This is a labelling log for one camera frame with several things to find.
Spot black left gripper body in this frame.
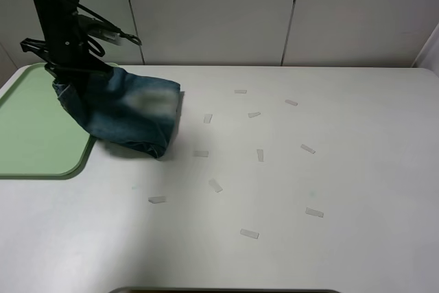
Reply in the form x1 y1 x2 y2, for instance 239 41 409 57
20 8 112 79

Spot children's blue denim shorts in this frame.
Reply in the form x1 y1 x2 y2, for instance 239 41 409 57
52 67 181 159

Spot green plastic tray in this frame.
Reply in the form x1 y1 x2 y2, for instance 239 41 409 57
0 62 121 180

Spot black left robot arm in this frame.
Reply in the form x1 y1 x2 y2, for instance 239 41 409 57
21 0 112 77

